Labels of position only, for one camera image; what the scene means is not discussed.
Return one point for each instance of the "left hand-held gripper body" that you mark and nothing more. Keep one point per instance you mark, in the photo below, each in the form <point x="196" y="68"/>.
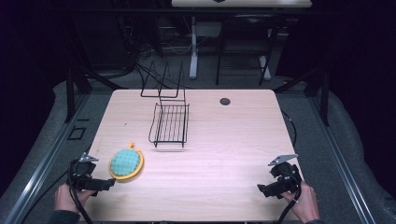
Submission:
<point x="81" y="174"/>

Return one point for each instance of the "person's left hand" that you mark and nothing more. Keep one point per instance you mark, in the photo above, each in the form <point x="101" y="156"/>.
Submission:
<point x="66" y="198"/>

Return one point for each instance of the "black frame post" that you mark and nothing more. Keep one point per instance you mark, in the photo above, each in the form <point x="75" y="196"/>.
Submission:
<point x="70" y="93"/>

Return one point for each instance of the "person's right hand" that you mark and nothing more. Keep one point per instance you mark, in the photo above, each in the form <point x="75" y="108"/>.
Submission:
<point x="304" y="202"/>

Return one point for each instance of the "aluminium floor rail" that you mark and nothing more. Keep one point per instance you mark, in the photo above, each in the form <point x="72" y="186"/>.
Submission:
<point x="46" y="158"/>
<point x="342" y="161"/>

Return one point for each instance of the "black chair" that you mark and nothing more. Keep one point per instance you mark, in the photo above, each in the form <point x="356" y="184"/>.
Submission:
<point x="246" y="37"/>

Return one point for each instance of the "round teal and yellow pot holder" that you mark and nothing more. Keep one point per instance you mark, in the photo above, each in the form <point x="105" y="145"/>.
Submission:
<point x="125" y="162"/>

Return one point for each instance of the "white background desk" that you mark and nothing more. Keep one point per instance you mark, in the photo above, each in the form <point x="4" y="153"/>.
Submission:
<point x="241" y="3"/>

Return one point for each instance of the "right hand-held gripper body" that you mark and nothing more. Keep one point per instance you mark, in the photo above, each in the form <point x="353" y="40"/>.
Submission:
<point x="287" y="176"/>

